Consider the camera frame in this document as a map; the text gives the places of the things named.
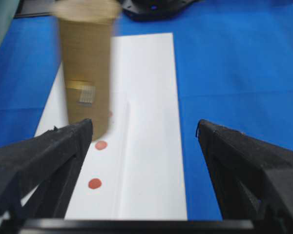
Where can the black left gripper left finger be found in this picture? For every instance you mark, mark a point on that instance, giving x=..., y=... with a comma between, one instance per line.
x=38, y=177

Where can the wooden mallet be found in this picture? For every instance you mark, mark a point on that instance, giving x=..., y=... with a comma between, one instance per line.
x=86, y=29

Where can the white paper sheet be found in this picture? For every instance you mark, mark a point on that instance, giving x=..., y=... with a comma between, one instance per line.
x=139, y=174

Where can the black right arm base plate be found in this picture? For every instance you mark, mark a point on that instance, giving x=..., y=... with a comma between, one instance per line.
x=150, y=10

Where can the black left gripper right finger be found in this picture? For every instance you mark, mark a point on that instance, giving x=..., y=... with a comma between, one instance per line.
x=252, y=179

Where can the blue table cloth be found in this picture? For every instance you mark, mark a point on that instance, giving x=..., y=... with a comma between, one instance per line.
x=234, y=65

